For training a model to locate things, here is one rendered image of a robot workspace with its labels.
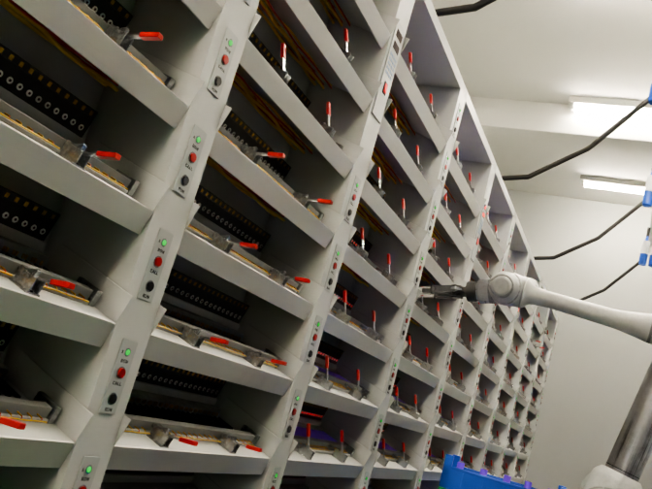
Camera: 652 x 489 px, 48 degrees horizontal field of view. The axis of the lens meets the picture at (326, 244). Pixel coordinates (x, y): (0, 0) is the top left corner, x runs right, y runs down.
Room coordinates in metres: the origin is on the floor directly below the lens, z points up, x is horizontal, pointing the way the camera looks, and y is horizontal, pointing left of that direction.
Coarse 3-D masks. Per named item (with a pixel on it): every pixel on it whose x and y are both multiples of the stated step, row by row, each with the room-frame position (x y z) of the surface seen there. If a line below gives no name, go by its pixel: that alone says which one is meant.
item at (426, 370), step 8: (408, 336) 2.68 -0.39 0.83; (408, 344) 2.68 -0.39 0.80; (408, 352) 2.82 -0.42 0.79; (416, 352) 3.13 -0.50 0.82; (400, 360) 2.55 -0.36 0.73; (408, 360) 2.66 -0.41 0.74; (416, 360) 2.95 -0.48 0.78; (424, 360) 3.11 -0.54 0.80; (432, 360) 3.10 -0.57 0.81; (400, 368) 2.59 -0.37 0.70; (408, 368) 2.67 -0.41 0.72; (416, 368) 2.74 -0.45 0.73; (424, 368) 2.92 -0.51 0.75; (432, 368) 3.08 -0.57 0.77; (440, 368) 3.08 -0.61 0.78; (416, 376) 2.80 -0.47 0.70; (424, 376) 2.88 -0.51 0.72; (432, 376) 2.97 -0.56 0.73; (440, 376) 3.07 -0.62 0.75; (432, 384) 3.02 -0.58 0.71
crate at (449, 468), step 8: (448, 456) 1.86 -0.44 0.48; (456, 456) 2.03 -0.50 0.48; (448, 464) 1.86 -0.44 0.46; (456, 464) 2.03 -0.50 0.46; (448, 472) 1.86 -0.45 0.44; (456, 472) 1.85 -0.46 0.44; (464, 472) 1.85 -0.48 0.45; (472, 472) 2.03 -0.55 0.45; (440, 480) 1.87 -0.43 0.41; (448, 480) 1.86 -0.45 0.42; (456, 480) 1.85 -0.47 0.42; (464, 480) 1.85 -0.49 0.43; (472, 480) 1.84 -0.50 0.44; (480, 480) 1.84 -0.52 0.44; (488, 480) 1.83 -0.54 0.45; (496, 480) 1.82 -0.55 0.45; (448, 488) 1.86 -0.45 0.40; (456, 488) 1.85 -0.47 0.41; (464, 488) 1.85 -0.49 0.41; (472, 488) 1.84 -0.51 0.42; (480, 488) 1.83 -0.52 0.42; (488, 488) 1.83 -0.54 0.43; (496, 488) 1.82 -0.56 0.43; (504, 488) 1.82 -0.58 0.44; (512, 488) 1.81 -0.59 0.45; (520, 488) 1.80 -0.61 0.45; (536, 488) 1.98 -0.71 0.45; (560, 488) 1.94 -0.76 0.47
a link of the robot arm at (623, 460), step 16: (640, 400) 2.19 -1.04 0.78; (640, 416) 2.18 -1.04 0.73; (624, 432) 2.21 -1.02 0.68; (640, 432) 2.17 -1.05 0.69; (624, 448) 2.19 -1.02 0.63; (640, 448) 2.18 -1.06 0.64; (608, 464) 2.22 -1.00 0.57; (624, 464) 2.19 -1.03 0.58; (640, 464) 2.18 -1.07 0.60; (592, 480) 2.22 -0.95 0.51; (608, 480) 2.18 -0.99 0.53; (624, 480) 2.17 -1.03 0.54
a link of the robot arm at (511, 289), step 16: (496, 288) 2.34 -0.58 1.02; (512, 288) 2.32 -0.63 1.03; (528, 288) 2.35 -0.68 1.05; (512, 304) 2.38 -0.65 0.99; (528, 304) 2.38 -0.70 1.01; (544, 304) 2.35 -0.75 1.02; (560, 304) 2.35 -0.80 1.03; (576, 304) 2.36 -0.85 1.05; (592, 304) 2.38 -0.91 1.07; (592, 320) 2.40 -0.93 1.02; (608, 320) 2.39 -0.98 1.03; (624, 320) 2.37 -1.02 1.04; (640, 320) 2.34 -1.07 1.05; (640, 336) 2.36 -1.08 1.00
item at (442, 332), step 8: (416, 296) 2.53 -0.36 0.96; (416, 312) 2.60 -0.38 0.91; (424, 312) 2.67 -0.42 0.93; (432, 312) 3.12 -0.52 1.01; (416, 320) 2.64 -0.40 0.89; (424, 320) 2.71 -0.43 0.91; (432, 320) 2.78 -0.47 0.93; (448, 320) 3.08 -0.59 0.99; (432, 328) 2.83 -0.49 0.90; (440, 328) 2.92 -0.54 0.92; (448, 328) 3.08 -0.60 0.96; (440, 336) 2.97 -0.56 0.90; (448, 336) 3.06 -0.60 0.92
